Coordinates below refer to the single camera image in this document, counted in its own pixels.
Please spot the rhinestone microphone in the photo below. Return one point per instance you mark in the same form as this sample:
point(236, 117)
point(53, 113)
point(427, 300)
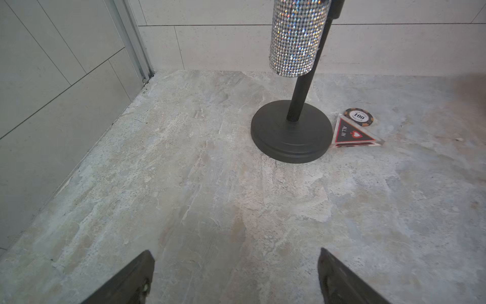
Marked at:
point(297, 26)

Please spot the black microphone stand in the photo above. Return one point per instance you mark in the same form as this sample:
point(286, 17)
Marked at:
point(293, 131)

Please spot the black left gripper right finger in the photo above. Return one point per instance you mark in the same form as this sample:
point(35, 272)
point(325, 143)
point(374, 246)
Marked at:
point(339, 284)

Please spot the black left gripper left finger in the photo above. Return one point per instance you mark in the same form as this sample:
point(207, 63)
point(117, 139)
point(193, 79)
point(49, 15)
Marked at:
point(130, 285)

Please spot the round poker chip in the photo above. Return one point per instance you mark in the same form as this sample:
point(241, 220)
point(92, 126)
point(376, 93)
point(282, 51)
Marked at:
point(359, 116)

